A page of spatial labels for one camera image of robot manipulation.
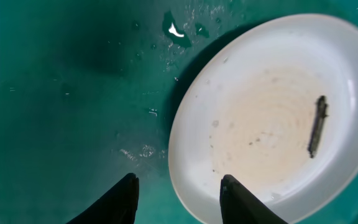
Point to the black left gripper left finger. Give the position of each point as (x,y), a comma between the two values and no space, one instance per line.
(117,206)

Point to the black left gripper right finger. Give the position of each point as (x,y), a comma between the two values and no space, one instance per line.
(240,206)

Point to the light blue plate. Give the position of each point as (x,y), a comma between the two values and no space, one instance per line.
(277,108)

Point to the teal plastic tray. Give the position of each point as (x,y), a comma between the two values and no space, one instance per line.
(89,90)

